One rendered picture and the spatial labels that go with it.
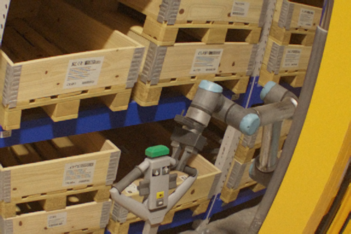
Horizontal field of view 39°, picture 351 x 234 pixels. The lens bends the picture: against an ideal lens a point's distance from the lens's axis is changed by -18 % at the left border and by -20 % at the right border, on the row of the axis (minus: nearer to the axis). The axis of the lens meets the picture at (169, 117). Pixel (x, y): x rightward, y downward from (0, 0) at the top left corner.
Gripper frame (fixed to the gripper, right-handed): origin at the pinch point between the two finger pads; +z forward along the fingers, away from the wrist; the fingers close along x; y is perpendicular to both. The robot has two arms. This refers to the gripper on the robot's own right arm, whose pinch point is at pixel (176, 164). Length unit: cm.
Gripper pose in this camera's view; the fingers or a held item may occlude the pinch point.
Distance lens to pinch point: 227.4
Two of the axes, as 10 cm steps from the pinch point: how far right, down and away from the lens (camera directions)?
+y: 6.2, 3.7, 7.0
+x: -6.7, -2.1, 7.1
